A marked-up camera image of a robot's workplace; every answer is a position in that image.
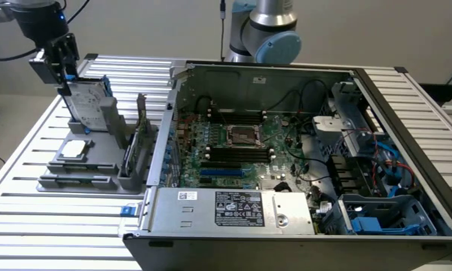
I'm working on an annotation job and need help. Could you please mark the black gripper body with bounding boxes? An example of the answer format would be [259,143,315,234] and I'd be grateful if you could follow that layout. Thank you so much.
[9,2,71,46]

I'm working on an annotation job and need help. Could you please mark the black expansion slot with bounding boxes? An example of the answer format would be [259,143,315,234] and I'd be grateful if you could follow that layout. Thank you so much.
[199,161,247,171]
[200,176,247,185]

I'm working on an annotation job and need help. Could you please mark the grey metal disk bay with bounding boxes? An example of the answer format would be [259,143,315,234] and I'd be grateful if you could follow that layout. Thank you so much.
[337,193,439,237]

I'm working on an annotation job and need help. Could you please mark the silver metal drive cage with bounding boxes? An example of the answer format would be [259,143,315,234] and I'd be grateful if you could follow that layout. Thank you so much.
[328,81,394,159]

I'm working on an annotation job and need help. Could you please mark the green motherboard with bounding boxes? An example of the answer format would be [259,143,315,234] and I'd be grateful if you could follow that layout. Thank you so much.
[172,109,317,193]

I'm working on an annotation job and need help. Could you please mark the silver power supply unit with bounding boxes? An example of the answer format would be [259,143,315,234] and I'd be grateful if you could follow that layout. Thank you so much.
[148,187,317,235]

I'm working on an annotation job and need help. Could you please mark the silver CPU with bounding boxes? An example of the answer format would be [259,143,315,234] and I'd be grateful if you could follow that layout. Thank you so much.
[59,139,89,160]

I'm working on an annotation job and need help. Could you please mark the grey plastic fan shroud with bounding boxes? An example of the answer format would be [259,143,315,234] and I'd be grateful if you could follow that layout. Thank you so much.
[311,114,344,142]

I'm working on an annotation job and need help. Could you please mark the metal CPU socket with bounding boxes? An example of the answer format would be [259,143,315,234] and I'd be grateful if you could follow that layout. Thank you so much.
[224,123,268,148]

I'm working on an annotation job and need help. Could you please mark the blue plastic bay caddy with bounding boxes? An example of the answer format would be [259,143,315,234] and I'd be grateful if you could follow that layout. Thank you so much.
[351,216,404,235]

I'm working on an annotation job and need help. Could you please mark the black open PC case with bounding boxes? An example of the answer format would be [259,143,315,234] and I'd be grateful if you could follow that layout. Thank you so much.
[121,59,452,271]

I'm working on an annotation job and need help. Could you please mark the black long wire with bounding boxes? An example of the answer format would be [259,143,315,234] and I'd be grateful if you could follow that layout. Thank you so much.
[263,89,303,114]

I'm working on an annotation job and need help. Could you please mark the red disk wire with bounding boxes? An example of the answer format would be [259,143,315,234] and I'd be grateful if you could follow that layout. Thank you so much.
[392,161,416,189]

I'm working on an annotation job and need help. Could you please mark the disk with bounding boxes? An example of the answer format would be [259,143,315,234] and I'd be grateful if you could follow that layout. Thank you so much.
[61,74,116,134]

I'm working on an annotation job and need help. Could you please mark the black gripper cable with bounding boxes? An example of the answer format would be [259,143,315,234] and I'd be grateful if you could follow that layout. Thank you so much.
[0,46,47,61]

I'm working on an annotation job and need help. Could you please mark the black cable with plug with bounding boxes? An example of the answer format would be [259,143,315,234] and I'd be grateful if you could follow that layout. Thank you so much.
[217,0,228,62]

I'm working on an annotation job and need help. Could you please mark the black short wire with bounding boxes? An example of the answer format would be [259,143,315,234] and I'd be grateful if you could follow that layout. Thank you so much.
[195,95,217,114]

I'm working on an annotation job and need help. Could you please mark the green graphics card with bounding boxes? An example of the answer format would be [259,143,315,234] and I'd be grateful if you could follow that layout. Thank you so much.
[121,93,153,177]

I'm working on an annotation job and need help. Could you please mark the black thin hanging cable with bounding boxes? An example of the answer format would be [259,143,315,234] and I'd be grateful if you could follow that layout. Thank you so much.
[61,0,93,25]

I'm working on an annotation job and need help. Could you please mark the blue disk data wire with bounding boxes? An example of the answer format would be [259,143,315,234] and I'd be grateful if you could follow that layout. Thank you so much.
[375,140,402,196]

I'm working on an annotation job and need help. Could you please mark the blue expansion slot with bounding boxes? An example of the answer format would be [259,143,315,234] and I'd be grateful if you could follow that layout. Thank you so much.
[199,168,245,177]

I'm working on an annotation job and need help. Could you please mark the black looped wire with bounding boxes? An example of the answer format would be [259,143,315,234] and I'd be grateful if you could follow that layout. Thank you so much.
[300,79,332,114]

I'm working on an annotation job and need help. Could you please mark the grey parts rack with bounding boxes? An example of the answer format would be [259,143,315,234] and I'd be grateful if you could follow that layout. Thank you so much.
[35,97,160,195]

